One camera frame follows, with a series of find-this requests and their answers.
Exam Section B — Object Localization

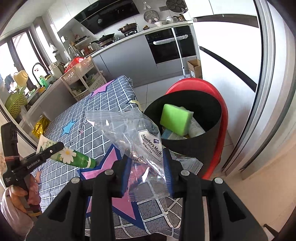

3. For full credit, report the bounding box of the green daisy tube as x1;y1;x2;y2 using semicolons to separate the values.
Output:
36;134;96;169

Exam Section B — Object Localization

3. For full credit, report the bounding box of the clear zip bag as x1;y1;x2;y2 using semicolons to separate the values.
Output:
85;108;169;201

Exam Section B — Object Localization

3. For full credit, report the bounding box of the green sponge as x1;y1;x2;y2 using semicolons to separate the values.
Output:
160;104;194;136

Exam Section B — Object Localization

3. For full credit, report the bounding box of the black trash bin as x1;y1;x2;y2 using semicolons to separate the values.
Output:
144;90;222;179

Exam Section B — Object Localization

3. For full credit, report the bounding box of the person left hand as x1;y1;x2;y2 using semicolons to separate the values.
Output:
0;176;42;232

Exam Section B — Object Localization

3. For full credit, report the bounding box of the gold foil bag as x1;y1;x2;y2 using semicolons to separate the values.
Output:
32;114;51;138

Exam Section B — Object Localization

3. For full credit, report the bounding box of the grey checked tablecloth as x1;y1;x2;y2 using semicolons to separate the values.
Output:
39;75;183;240

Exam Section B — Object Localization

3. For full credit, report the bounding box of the green colander basket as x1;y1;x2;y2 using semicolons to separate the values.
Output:
5;92;28;119

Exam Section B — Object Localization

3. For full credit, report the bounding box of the beige storage trolley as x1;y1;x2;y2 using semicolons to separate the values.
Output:
60;56;107;101

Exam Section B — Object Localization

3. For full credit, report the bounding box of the black wok on stove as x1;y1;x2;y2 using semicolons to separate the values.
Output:
91;33;115;48

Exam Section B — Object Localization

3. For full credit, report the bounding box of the cardboard box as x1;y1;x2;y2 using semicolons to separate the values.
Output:
187;59;202;79

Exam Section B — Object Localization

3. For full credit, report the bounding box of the white stick mop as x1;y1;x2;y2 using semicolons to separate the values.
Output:
152;27;189;78

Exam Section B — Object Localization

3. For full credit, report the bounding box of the brown pot on stove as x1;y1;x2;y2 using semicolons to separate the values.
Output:
118;23;137;37

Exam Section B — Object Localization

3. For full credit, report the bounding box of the white refrigerator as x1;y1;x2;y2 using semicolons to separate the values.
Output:
191;1;274;171

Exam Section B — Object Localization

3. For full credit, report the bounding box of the black range hood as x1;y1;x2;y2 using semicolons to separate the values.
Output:
74;0;139;34

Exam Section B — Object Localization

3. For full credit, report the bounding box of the black built-in oven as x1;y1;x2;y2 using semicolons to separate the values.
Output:
145;26;196;64

